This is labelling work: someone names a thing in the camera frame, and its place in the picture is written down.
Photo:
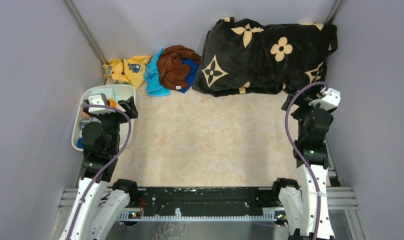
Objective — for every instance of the black blanket with beige flowers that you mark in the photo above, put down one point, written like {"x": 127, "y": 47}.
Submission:
{"x": 244, "y": 56}

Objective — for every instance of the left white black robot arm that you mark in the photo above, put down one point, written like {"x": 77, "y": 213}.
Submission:
{"x": 103, "y": 142}

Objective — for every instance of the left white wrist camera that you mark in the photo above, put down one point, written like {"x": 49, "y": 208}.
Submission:
{"x": 100, "y": 100}

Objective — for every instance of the white plastic basket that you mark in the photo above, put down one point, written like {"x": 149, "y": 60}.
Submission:
{"x": 122, "y": 92}

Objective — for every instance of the yellow printed cloth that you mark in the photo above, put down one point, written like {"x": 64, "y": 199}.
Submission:
{"x": 127, "y": 71}

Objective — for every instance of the brown towel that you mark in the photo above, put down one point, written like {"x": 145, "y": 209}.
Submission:
{"x": 171, "y": 68}

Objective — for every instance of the dark blue towel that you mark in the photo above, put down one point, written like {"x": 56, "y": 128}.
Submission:
{"x": 189, "y": 79}

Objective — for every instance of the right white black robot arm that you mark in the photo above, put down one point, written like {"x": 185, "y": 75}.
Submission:
{"x": 306, "y": 202}

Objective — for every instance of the mint green rolled towel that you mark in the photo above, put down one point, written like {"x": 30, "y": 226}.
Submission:
{"x": 110, "y": 93}

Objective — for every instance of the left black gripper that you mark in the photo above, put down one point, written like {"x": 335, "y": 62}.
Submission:
{"x": 129, "y": 106}

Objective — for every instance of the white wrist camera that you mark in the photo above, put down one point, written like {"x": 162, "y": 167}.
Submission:
{"x": 329, "y": 99}
{"x": 100, "y": 100}

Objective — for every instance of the light blue towel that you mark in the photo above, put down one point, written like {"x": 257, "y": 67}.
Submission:
{"x": 152, "y": 78}

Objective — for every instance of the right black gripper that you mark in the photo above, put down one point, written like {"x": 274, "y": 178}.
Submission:
{"x": 301, "y": 100}

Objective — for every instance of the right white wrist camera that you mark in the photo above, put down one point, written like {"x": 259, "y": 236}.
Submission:
{"x": 329, "y": 99}

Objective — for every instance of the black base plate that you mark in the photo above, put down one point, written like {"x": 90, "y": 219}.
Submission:
{"x": 204, "y": 201}

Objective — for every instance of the aluminium frame rail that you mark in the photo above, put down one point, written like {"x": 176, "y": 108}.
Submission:
{"x": 344, "y": 215}

